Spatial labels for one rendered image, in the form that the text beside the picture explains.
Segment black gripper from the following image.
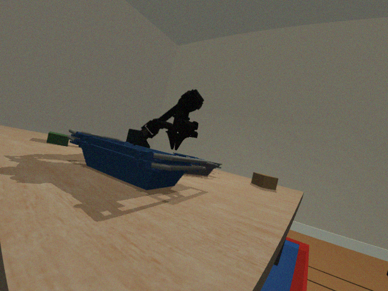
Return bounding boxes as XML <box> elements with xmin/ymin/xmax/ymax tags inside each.
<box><xmin>156</xmin><ymin>112</ymin><xmax>198</xmax><ymax>150</ymax></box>

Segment green rectangular block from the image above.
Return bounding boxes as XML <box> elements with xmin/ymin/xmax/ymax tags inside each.
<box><xmin>46</xmin><ymin>132</ymin><xmax>69</xmax><ymax>147</ymax></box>

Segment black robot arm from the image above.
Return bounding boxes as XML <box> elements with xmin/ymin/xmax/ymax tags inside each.
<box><xmin>142</xmin><ymin>89</ymin><xmax>204</xmax><ymax>139</ymax></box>

